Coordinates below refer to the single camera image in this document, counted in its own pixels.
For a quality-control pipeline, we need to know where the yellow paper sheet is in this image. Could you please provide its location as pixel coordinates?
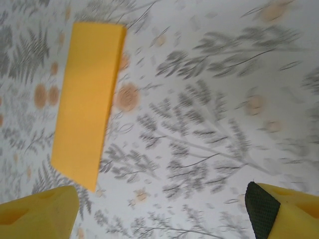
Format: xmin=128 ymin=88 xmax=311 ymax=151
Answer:
xmin=50 ymin=21 xmax=127 ymax=194

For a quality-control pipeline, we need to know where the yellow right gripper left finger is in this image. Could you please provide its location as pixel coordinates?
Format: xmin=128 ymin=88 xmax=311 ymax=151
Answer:
xmin=0 ymin=186 xmax=80 ymax=239

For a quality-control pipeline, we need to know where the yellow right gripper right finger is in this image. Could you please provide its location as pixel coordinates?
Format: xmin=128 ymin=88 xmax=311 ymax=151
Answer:
xmin=244 ymin=181 xmax=319 ymax=239

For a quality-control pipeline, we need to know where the floral tablecloth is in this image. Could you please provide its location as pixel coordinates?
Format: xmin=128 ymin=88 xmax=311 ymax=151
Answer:
xmin=0 ymin=0 xmax=319 ymax=239

